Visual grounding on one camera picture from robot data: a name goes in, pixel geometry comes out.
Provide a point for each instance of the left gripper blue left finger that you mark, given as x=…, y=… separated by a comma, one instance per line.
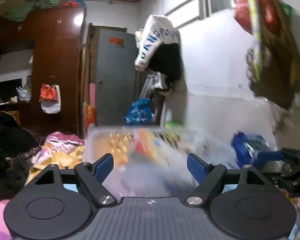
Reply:
x=90, y=178

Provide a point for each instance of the olive hanging cloth bag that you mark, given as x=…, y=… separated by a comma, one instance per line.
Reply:
x=273, y=60

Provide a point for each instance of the brown wooden wardrobe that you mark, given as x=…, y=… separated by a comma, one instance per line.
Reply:
x=56, y=35

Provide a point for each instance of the orange white hanging bag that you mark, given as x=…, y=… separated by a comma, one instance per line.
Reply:
x=50, y=99

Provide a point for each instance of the white printed hanging bag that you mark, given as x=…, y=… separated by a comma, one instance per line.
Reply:
x=158, y=30

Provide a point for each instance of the grey door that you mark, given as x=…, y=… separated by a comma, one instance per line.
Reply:
x=113, y=52

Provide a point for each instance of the pink floral bedding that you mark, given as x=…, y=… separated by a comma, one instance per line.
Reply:
x=64, y=150

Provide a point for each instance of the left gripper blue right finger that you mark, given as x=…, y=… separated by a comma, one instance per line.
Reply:
x=209, y=178

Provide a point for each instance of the blue plastic bag by door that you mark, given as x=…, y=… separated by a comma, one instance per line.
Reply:
x=140, y=113

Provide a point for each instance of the black hanging garment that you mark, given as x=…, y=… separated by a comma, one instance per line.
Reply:
x=166, y=62

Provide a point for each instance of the blue shopping bag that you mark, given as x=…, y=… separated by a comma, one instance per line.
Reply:
x=247, y=148

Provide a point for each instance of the clear plastic laundry basket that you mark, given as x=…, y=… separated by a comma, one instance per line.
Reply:
x=151, y=162

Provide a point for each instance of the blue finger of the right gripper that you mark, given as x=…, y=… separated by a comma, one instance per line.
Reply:
x=288, y=156

